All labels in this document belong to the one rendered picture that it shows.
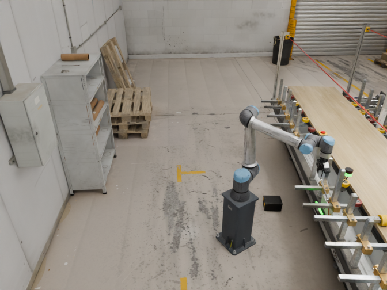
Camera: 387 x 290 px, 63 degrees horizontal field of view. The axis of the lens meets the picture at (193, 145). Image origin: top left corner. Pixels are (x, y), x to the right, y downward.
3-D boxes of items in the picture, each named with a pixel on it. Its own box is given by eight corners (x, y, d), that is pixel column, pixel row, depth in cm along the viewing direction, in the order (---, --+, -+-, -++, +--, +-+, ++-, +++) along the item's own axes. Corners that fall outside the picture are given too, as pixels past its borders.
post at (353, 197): (337, 244, 243) (353, 195, 219) (336, 240, 246) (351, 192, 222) (341, 244, 243) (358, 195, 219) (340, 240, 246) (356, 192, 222)
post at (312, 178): (310, 180, 306) (319, 140, 283) (308, 178, 311) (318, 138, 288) (314, 180, 306) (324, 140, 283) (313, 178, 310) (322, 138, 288)
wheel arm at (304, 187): (295, 190, 276) (295, 187, 274) (293, 188, 279) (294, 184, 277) (345, 191, 275) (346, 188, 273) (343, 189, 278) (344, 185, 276)
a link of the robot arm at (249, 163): (238, 179, 308) (238, 108, 273) (246, 171, 320) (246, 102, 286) (253, 184, 300) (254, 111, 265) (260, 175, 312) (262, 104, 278)
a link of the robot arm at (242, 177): (229, 189, 296) (230, 173, 287) (238, 179, 308) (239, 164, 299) (244, 194, 289) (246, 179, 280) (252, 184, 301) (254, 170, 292)
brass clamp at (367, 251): (362, 254, 202) (364, 249, 200) (353, 238, 214) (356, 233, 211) (372, 255, 202) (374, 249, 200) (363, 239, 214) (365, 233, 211)
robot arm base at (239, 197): (238, 204, 291) (239, 196, 286) (226, 193, 305) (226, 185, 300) (254, 197, 301) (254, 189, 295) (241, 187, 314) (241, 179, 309)
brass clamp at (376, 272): (380, 289, 181) (383, 283, 178) (370, 270, 193) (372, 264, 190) (391, 290, 181) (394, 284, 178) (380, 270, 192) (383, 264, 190)
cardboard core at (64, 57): (60, 54, 358) (87, 54, 360) (62, 52, 365) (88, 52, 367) (61, 61, 362) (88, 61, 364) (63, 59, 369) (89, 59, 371)
